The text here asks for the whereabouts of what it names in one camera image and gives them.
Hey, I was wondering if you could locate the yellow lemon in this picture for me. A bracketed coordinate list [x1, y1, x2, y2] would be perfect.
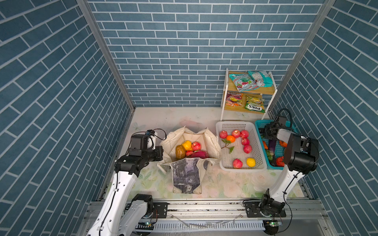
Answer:
[246, 158, 256, 168]

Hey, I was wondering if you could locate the green leaf twig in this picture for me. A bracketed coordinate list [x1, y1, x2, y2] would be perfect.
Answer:
[221, 139, 234, 154]

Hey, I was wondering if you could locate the purple eggplant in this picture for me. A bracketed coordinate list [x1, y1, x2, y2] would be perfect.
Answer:
[268, 140, 277, 156]

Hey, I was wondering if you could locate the green Fox's candy bag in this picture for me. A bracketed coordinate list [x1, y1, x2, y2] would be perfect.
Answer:
[245, 96, 265, 113]

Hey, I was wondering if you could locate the teal plastic basket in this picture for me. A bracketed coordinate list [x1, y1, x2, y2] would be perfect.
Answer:
[255, 120, 297, 170]

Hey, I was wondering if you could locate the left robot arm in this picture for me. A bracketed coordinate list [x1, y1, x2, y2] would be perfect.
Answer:
[86, 129, 163, 236]

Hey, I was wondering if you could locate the teal snack bag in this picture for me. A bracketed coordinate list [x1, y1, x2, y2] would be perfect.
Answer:
[247, 71, 273, 88]

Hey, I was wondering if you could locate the red apple top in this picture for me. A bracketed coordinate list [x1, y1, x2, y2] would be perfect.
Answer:
[231, 130, 241, 139]

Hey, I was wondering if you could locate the brown potato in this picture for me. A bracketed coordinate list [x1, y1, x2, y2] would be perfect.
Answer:
[175, 145, 186, 160]

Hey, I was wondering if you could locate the red tomato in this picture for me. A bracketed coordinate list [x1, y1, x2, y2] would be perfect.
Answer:
[276, 156, 285, 167]

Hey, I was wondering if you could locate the yellow orange fruit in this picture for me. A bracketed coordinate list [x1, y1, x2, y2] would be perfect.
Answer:
[182, 140, 193, 151]

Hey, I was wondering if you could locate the red yellow snack bag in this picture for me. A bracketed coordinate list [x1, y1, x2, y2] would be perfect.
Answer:
[225, 92, 243, 107]

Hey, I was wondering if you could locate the small orange tangerine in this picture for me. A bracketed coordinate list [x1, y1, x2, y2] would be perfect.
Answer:
[226, 135, 236, 143]

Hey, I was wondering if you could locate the aluminium rail base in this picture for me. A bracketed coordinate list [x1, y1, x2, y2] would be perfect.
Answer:
[76, 198, 337, 236]

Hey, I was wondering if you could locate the pink dragon fruit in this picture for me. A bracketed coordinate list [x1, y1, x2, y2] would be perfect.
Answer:
[187, 151, 209, 159]

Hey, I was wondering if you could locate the orange carrot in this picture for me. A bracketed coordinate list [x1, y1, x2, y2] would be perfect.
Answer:
[262, 141, 269, 150]

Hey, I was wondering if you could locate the white wooden shelf rack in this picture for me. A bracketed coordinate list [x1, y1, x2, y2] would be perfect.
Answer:
[220, 68, 278, 121]

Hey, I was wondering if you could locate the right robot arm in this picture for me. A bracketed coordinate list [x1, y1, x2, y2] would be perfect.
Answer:
[259, 116, 320, 217]

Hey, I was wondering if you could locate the red apple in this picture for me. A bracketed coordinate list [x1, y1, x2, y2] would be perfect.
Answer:
[192, 142, 202, 151]
[233, 159, 243, 169]
[219, 130, 228, 139]
[241, 138, 250, 146]
[231, 130, 241, 139]
[243, 145, 253, 154]

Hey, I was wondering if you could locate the white plastic basket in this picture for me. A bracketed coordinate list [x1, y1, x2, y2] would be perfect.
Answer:
[216, 121, 267, 173]

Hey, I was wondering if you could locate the beige canvas grocery bag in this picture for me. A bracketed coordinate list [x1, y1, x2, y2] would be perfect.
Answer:
[157, 126, 221, 194]

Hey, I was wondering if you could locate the orange pumpkin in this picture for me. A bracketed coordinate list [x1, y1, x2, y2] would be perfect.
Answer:
[279, 141, 287, 148]

